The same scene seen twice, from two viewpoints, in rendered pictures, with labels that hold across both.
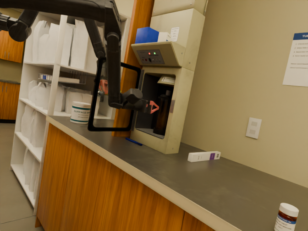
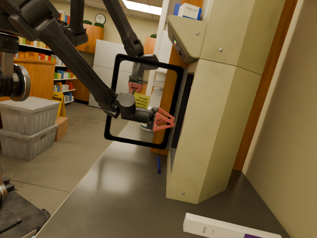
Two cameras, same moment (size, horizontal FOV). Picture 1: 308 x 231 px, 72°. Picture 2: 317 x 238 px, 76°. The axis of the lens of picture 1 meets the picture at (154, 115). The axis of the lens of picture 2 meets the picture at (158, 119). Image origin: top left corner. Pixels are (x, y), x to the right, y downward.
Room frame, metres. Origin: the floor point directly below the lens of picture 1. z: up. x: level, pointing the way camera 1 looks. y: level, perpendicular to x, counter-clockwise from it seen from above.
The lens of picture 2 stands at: (0.62, -0.48, 1.35)
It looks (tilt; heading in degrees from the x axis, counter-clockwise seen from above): 13 degrees down; 45
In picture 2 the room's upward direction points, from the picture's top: 12 degrees clockwise
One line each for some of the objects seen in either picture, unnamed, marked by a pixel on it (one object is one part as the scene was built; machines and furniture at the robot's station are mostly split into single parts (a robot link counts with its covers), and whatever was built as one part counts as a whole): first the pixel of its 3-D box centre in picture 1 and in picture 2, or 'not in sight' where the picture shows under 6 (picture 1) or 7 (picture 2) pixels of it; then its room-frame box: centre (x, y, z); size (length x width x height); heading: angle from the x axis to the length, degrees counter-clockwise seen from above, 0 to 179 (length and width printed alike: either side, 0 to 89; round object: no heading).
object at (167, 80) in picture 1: (172, 81); not in sight; (1.28, -0.07, 1.34); 0.18 x 0.18 x 0.05
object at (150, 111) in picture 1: (151, 107); (162, 121); (1.15, 0.02, 1.18); 0.09 x 0.07 x 0.07; 133
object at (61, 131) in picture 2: not in sight; (53, 127); (1.64, 2.83, 0.14); 0.41 x 0.32 x 0.28; 51
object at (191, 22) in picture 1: (172, 85); (220, 91); (1.32, -0.07, 1.33); 0.32 x 0.25 x 0.77; 45
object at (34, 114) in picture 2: not in sight; (32, 114); (1.23, 2.37, 0.49); 0.60 x 0.42 x 0.33; 45
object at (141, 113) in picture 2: (136, 104); (144, 115); (1.12, 0.10, 1.17); 0.10 x 0.07 x 0.07; 43
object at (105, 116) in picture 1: (116, 97); (142, 104); (1.21, 0.23, 1.19); 0.30 x 0.01 x 0.40; 139
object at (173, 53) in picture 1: (155, 54); (180, 44); (1.19, 0.06, 1.46); 0.32 x 0.12 x 0.10; 45
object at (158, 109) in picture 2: not in sight; (162, 117); (1.20, 0.07, 1.17); 0.09 x 0.07 x 0.07; 133
